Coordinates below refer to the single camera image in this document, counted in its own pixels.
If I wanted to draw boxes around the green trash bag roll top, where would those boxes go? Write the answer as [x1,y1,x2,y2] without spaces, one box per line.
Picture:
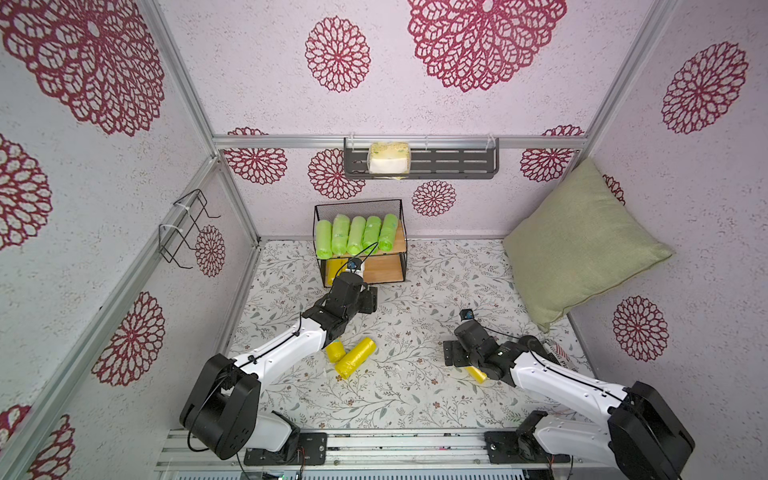
[331,214,351,256]

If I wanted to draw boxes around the red white striped packet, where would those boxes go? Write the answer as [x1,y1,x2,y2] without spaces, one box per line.
[542,339,577,371]

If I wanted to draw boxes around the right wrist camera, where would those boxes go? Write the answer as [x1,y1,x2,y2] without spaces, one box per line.
[459,309,475,321]

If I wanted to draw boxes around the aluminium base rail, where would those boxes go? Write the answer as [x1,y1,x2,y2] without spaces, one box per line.
[155,428,602,474]

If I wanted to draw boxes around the white sponge block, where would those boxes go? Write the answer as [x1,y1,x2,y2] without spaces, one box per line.
[367,142,411,175]

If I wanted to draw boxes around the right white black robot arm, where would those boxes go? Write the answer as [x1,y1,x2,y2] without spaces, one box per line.
[443,310,695,479]

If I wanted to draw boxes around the black wire wooden shelf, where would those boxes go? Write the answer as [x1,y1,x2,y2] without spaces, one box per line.
[312,199,408,284]

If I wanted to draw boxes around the black wire wall hook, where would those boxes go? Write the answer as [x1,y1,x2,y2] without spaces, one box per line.
[157,188,220,270]

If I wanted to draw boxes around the green cushion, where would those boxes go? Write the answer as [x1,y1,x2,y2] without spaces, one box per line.
[503,160,674,332]

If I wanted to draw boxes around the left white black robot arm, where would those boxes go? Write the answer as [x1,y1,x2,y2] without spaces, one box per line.
[179,272,378,464]

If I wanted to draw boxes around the yellow trash bag roll diagonal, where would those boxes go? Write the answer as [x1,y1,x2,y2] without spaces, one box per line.
[335,337,377,379]

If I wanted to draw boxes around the pale green trash bag roll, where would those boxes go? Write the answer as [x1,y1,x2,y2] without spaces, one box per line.
[346,216,367,256]

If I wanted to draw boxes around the grey wall metal rack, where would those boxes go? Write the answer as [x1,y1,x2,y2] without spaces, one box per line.
[343,137,499,180]

